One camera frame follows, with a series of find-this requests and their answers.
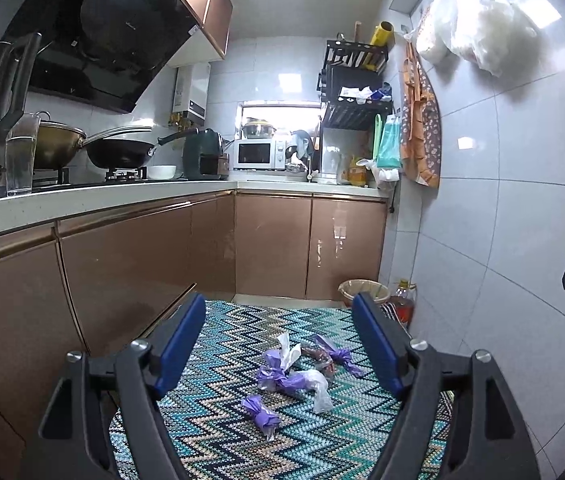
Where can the purple wrapper with white tissue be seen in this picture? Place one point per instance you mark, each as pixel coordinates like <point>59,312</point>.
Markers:
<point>275,374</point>

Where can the white microwave oven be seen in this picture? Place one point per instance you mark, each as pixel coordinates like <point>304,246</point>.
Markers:
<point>259,154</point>

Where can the white bowl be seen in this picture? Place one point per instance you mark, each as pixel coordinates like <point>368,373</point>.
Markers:
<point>161,173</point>

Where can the pot atop microwave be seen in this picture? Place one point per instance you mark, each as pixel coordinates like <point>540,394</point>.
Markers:
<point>255,128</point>

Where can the black wok pan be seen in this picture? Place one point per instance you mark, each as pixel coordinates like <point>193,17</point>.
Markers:
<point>128,147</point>

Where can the brass pot with lid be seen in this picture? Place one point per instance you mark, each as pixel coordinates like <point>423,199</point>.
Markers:
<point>57,143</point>

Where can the white gas water heater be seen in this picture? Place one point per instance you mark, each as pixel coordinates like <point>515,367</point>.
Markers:
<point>191,95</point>

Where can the small purple plastic wrapper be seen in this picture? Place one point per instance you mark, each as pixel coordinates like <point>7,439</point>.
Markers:
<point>266,420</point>

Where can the orange patterned apron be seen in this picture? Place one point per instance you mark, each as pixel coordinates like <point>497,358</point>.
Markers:
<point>421,126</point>

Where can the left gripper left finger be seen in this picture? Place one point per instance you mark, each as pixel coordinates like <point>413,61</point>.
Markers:
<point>73,441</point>

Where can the brown upper wall cabinet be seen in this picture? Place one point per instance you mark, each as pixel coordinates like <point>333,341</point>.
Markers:
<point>208,39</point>

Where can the zigzag patterned woven mat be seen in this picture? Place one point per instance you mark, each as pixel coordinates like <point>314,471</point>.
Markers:
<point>275,393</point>

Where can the white plastic bag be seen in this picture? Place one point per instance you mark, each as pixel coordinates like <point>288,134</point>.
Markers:
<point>315,381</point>

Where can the gas stove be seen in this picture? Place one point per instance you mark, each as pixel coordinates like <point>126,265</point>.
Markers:
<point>66,178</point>

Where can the brown lower kitchen cabinets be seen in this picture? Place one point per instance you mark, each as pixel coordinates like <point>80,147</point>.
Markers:
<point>95,281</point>

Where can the cooking oil bottle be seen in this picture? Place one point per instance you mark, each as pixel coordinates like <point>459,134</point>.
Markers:
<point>403,301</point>

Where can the white hanging plastic bags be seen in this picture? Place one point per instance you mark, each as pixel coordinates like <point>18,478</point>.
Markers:
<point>495,35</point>

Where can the clear wrapper with purple bag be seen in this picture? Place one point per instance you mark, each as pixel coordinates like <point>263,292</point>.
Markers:
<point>327,357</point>

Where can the beige lined trash bin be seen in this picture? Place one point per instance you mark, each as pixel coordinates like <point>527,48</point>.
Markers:
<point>379,293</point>

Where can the black wall storage rack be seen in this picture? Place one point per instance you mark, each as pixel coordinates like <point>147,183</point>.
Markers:
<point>351,86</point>

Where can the teal hanging bag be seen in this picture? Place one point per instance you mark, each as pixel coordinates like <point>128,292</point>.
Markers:
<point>387,142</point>

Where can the clear glass jug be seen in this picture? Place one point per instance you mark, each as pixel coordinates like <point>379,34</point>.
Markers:
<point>20,155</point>

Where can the yellow roll on rack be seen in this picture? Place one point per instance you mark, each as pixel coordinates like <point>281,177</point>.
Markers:
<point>381,43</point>

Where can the black range hood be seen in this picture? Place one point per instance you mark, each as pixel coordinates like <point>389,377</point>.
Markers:
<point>101,52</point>

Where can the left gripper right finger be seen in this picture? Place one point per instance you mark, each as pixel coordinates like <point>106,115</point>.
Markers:
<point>487,439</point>

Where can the yellow bottle on counter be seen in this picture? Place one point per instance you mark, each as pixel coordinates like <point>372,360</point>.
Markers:
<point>356,173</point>

